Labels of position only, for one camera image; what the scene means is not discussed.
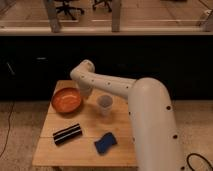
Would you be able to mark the orange ceramic bowl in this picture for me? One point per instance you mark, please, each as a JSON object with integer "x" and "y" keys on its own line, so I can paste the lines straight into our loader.
{"x": 66, "y": 100}

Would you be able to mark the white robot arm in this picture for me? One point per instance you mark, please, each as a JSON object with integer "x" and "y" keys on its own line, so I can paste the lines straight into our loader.
{"x": 155, "y": 134}

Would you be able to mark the clear plastic cup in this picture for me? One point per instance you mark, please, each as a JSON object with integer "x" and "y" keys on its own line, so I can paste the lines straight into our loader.
{"x": 104, "y": 104}

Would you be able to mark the wooden table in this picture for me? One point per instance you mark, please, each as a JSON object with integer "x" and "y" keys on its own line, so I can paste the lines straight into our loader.
{"x": 81, "y": 151}

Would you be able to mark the blue sponge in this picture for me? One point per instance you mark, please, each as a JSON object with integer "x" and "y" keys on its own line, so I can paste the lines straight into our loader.
{"x": 105, "y": 143}

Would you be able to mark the black white striped cloth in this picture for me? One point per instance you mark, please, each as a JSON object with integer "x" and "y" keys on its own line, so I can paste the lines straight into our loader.
{"x": 67, "y": 134}

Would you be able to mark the black office chair left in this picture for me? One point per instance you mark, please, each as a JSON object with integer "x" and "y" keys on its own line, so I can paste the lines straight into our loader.
{"x": 66, "y": 8}

